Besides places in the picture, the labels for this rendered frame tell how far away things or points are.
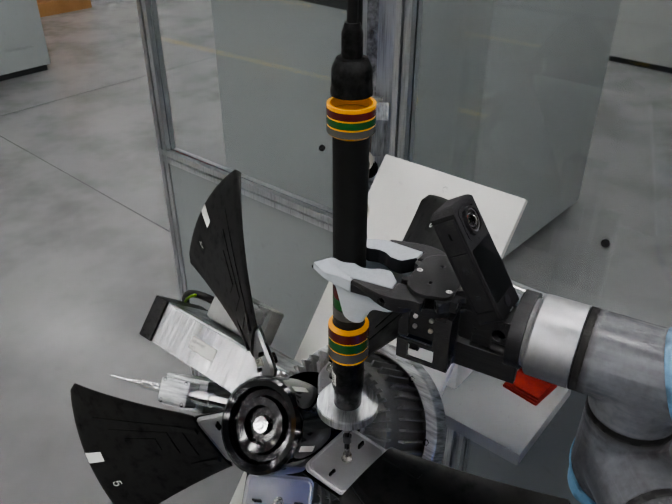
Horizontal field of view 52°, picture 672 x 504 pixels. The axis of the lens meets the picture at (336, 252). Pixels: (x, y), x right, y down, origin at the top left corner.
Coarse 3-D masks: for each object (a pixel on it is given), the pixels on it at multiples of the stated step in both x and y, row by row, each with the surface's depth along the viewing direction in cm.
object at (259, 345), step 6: (258, 330) 90; (258, 336) 90; (258, 342) 91; (258, 348) 93; (264, 348) 89; (264, 354) 89; (264, 360) 91; (270, 360) 88; (264, 366) 92; (270, 366) 88; (264, 372) 94; (270, 372) 88
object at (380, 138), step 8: (376, 96) 128; (376, 104) 127; (384, 104) 127; (376, 112) 123; (384, 112) 123; (376, 120) 120; (384, 120) 120; (376, 128) 121; (384, 128) 121; (376, 136) 122; (384, 136) 122; (376, 144) 123; (384, 144) 122; (376, 152) 123; (384, 152) 123
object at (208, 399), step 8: (112, 376) 115; (144, 384) 111; (152, 384) 110; (160, 384) 110; (192, 392) 105; (200, 392) 105; (208, 392) 105; (192, 400) 105; (200, 400) 104; (208, 400) 104; (216, 400) 103; (224, 400) 102
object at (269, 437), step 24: (240, 384) 86; (264, 384) 84; (288, 384) 83; (312, 384) 93; (240, 408) 86; (264, 408) 84; (288, 408) 82; (312, 408) 83; (240, 432) 84; (264, 432) 83; (288, 432) 81; (312, 432) 82; (336, 432) 89; (240, 456) 83; (264, 456) 82; (288, 456) 80; (312, 456) 84
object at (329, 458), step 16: (352, 432) 87; (336, 448) 84; (352, 448) 84; (368, 448) 85; (320, 464) 82; (336, 464) 82; (352, 464) 82; (368, 464) 83; (320, 480) 80; (336, 480) 80; (352, 480) 80
